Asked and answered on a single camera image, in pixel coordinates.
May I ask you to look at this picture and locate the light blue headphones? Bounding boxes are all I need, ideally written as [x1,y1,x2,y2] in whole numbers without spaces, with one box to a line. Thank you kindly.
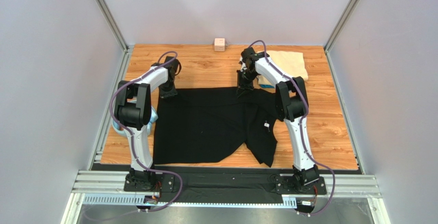
[110,99,158,138]

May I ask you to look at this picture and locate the black t shirt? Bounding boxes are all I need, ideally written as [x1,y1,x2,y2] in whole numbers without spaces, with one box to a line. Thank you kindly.
[153,87,279,166]

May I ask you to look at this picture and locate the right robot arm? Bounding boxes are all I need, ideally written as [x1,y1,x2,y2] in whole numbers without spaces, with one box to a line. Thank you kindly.
[237,46,320,191]

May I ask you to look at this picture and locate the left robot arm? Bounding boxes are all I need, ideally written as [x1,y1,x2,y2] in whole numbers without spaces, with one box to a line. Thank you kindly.
[110,51,181,186]

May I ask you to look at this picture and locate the blue folded t shirt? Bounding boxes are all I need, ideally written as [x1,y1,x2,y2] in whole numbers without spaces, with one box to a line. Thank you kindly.
[258,83,275,89]

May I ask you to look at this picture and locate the small beige cube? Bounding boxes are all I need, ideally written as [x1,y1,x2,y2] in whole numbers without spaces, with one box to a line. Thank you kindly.
[213,38,227,52]

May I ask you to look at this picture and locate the cream folded t shirt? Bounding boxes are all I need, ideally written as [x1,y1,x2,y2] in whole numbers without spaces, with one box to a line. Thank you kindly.
[256,50,308,87]

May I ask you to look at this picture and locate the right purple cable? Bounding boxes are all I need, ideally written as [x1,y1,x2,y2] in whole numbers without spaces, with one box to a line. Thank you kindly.
[247,40,337,217]

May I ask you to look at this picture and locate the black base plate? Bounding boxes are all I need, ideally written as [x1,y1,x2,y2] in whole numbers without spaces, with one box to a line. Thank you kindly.
[90,163,362,204]

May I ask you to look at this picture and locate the aluminium frame rail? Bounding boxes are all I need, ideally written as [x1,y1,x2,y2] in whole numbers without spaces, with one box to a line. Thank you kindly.
[62,165,390,223]

